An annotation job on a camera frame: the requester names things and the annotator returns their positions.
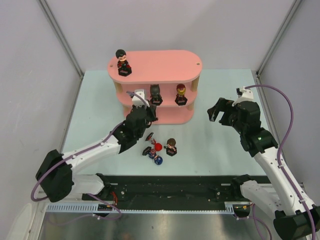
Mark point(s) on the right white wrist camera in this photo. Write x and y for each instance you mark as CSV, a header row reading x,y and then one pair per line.
x,y
244,95

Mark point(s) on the white slotted cable duct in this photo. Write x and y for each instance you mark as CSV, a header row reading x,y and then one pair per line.
x,y
226,208

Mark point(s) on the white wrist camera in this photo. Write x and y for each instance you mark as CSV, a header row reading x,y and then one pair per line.
x,y
138,98
244,95

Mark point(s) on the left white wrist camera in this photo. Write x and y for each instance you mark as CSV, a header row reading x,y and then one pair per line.
x,y
138,98

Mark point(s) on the blue shield hero figurine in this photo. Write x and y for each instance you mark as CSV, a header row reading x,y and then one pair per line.
x,y
152,154

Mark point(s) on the brown-haired archer figurine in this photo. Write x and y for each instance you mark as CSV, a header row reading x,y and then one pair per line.
x,y
170,147

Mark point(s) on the dark-haired red-suit figurine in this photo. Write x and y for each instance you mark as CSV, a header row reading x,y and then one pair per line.
x,y
124,68

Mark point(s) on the red gold armor figurine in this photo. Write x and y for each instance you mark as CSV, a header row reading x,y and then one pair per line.
x,y
181,99

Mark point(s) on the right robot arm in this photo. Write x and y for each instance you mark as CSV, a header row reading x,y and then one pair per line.
x,y
293,213

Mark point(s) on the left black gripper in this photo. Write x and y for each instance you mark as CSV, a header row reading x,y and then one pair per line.
x,y
149,113

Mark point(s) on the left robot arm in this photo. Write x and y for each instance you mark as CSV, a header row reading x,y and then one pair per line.
x,y
59,176

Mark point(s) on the red spider hero figurine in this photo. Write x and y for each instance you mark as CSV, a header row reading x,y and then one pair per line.
x,y
156,145

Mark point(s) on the pink three-tier shelf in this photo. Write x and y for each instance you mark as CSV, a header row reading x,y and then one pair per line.
x,y
168,68

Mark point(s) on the grey masked bat figurine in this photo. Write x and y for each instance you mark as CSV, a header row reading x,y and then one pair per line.
x,y
156,98

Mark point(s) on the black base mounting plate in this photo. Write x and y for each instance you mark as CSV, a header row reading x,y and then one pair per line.
x,y
178,192

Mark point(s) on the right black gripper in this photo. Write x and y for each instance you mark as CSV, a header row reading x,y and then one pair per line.
x,y
225,113

